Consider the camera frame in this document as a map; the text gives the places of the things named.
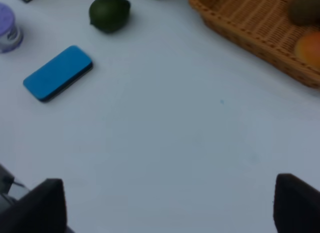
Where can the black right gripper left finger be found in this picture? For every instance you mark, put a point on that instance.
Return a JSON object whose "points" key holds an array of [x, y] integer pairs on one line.
{"points": [[42, 210]]}

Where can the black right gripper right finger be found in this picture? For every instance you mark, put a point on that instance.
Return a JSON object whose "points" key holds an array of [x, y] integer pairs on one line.
{"points": [[296, 205]]}

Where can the orange peach fruit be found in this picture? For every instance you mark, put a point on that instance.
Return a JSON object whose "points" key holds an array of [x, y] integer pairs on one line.
{"points": [[307, 49]]}

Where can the purple lid round can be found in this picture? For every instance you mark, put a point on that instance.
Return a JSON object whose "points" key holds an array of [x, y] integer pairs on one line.
{"points": [[11, 35]]}

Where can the brown kiwi fruit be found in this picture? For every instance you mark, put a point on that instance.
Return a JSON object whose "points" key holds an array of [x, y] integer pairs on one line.
{"points": [[304, 12]]}

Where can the blue whiteboard eraser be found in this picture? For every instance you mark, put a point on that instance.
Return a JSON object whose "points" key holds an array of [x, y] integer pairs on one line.
{"points": [[58, 73]]}

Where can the orange wicker basket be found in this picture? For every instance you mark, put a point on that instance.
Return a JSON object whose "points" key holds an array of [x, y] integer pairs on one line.
{"points": [[261, 27]]}

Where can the green lime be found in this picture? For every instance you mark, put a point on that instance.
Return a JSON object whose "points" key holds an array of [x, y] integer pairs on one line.
{"points": [[109, 16]]}

